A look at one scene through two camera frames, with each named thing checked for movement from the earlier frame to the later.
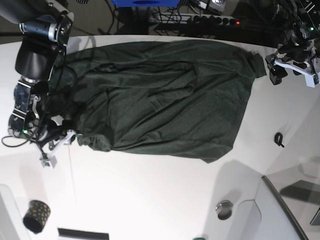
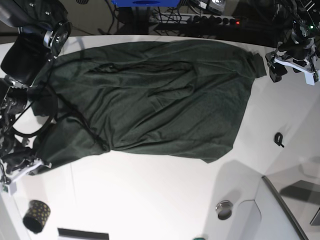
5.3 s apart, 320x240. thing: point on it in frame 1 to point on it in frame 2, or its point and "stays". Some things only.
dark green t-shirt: (172, 98) stays
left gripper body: (54, 132) to (15, 162)
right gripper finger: (276, 73) stays
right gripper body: (301, 58) stays
